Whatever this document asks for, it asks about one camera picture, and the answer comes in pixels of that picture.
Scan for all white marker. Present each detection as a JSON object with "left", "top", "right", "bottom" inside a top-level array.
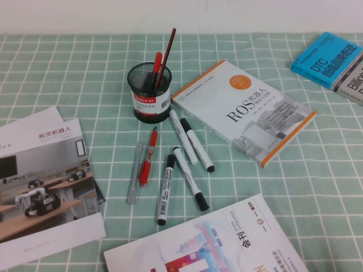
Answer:
[{"left": 168, "top": 109, "right": 199, "bottom": 165}]

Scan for white orange ROS book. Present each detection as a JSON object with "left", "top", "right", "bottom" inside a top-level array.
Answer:
[{"left": 170, "top": 58, "right": 318, "bottom": 168}]

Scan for transparent grey pen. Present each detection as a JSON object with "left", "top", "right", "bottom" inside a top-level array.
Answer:
[{"left": 126, "top": 141, "right": 144, "bottom": 205}]

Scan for long white marker black cap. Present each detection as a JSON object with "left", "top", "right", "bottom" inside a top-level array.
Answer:
[{"left": 172, "top": 146, "right": 210, "bottom": 212}]

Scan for black mesh pen holder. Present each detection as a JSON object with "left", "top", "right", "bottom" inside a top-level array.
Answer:
[{"left": 126, "top": 62, "right": 173, "bottom": 123}]

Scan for grey Billion book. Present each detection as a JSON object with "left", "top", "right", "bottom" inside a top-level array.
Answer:
[{"left": 332, "top": 52, "right": 363, "bottom": 107}]

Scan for red capped pen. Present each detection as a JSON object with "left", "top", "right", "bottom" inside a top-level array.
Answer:
[{"left": 150, "top": 51, "right": 163, "bottom": 89}]

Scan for white show catalogue magazine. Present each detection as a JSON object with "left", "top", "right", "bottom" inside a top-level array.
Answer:
[{"left": 103, "top": 193, "right": 310, "bottom": 272}]

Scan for red gel pen with clip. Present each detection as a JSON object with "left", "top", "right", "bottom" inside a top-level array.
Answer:
[{"left": 138, "top": 126, "right": 159, "bottom": 188}]

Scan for labelled white marker black cap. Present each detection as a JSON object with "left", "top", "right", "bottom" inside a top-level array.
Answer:
[{"left": 157, "top": 154, "right": 176, "bottom": 226}]

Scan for blue DTC book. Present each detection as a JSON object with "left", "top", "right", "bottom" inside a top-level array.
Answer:
[{"left": 290, "top": 31, "right": 363, "bottom": 87}]

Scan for robot photo brochure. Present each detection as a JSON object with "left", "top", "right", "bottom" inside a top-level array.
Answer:
[{"left": 0, "top": 118, "right": 107, "bottom": 266}]

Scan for dark red pencil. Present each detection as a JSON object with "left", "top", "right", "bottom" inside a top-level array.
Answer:
[{"left": 155, "top": 27, "right": 177, "bottom": 90}]

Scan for white marker black ends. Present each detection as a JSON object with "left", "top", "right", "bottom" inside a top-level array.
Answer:
[{"left": 179, "top": 117, "right": 216, "bottom": 173}]

